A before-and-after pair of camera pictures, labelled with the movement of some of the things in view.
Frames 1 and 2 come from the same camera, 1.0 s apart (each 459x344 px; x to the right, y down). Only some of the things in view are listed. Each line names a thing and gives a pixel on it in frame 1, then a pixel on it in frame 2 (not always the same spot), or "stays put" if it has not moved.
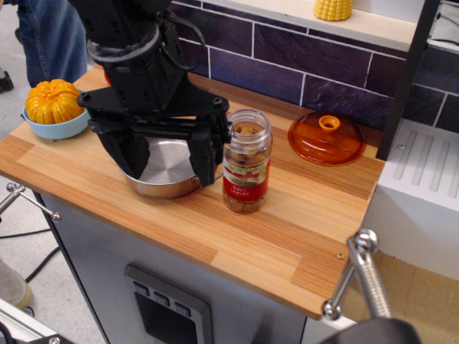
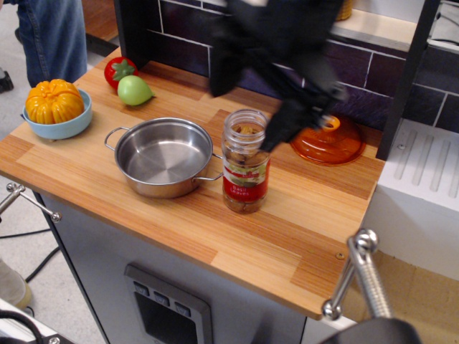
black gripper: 150,91 to 313,87
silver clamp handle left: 16,190 stays put
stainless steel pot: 170,171 stays put
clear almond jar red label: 247,161 stays put
